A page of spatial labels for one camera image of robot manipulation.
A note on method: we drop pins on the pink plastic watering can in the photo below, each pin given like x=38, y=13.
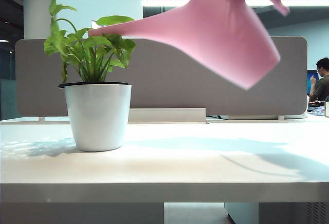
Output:
x=218, y=34

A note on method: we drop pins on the green leafy plant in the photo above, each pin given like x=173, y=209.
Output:
x=90, y=54

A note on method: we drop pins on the white glossy plant pot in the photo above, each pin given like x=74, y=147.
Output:
x=97, y=118

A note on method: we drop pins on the long ceiling light strip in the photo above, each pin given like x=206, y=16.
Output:
x=164, y=2

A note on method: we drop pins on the computer monitor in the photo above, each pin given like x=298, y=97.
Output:
x=310, y=76

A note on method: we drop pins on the seated person in dark shirt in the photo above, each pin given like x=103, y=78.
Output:
x=321, y=85

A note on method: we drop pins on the grey fabric desk divider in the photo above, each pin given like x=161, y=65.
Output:
x=167, y=80

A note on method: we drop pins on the black inner pot rim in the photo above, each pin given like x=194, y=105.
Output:
x=61, y=85

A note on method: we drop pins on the white round pillar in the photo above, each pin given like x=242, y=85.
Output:
x=38, y=8

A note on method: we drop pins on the grey cabinet under table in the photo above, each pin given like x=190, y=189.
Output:
x=282, y=213

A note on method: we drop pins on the white divider base rail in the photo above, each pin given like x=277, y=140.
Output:
x=257, y=116

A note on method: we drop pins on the small box with dark frame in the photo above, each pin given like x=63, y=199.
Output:
x=327, y=109

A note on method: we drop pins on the small wall sign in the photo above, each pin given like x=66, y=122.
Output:
x=93, y=24

